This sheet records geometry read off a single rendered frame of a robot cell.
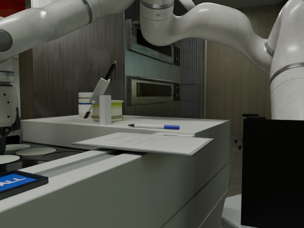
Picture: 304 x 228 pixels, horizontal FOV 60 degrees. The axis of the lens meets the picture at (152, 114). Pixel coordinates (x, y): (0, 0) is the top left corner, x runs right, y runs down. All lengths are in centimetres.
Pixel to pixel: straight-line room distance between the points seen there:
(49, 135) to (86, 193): 60
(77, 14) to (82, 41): 181
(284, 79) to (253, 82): 672
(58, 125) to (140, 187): 50
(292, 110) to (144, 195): 32
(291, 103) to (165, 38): 42
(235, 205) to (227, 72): 685
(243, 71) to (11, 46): 693
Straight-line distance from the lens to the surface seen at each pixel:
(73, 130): 81
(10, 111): 72
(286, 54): 69
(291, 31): 71
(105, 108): 75
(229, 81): 737
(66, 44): 271
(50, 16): 76
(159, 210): 48
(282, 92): 61
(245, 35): 78
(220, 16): 77
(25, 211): 26
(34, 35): 68
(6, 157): 74
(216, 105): 739
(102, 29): 250
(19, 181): 30
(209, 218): 78
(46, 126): 90
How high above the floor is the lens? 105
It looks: 4 degrees down
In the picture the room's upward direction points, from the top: straight up
